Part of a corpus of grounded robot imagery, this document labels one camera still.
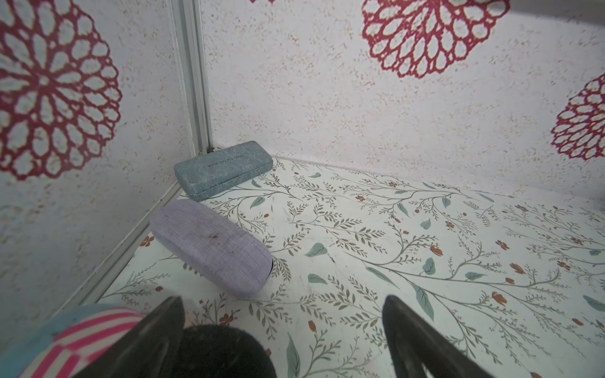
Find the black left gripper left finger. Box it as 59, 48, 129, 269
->
76, 296, 184, 378

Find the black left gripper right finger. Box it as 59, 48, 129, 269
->
382, 295, 491, 378

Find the pink striped plush doll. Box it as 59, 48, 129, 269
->
1, 296, 277, 377

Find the lilac pencil case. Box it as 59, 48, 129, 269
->
150, 199, 274, 297

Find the floral table mat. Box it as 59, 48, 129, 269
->
101, 159, 604, 377

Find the grey blue eraser block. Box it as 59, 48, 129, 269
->
174, 141, 274, 202

